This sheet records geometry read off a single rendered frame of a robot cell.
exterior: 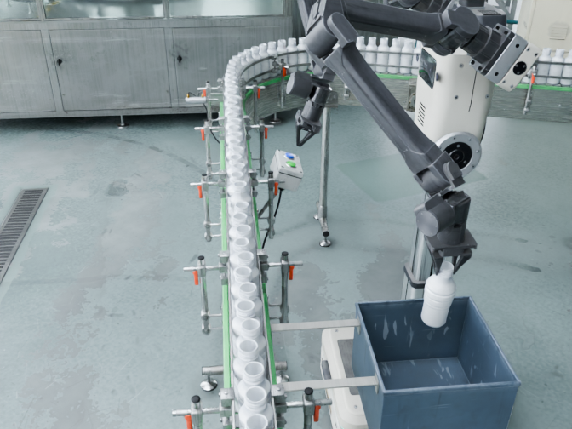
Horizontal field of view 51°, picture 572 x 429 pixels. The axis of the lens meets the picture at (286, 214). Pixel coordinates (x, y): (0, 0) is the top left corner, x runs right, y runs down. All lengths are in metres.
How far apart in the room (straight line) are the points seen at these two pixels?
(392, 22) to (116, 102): 3.88
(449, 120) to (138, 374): 1.73
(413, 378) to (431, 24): 0.92
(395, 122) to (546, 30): 4.32
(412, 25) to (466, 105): 0.42
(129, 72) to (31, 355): 2.65
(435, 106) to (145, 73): 3.48
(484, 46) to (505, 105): 1.69
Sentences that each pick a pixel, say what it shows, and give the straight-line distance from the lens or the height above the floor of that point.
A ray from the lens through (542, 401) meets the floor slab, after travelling 2.85.
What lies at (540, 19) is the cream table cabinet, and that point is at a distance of 5.52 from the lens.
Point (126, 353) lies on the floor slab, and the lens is 2.92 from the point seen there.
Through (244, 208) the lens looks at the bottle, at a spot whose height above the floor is 1.16.
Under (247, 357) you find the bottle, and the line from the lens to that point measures 1.15.
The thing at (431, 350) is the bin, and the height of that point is 0.77.
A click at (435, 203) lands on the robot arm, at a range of 1.28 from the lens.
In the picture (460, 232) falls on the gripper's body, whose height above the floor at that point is 1.26.
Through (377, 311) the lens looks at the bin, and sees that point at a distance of 1.64.
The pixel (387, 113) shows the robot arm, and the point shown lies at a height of 1.50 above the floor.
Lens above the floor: 1.95
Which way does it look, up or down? 31 degrees down
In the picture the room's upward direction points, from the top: straight up
